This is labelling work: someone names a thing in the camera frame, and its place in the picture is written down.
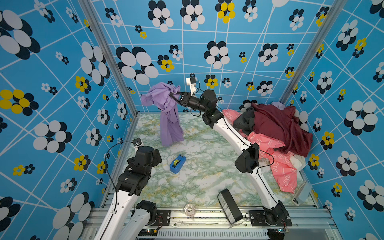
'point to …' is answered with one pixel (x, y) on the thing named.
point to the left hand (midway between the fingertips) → (148, 153)
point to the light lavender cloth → (280, 106)
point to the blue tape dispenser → (177, 164)
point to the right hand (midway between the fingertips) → (171, 95)
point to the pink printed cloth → (285, 177)
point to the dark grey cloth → (245, 121)
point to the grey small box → (302, 193)
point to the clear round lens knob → (189, 209)
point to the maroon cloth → (283, 125)
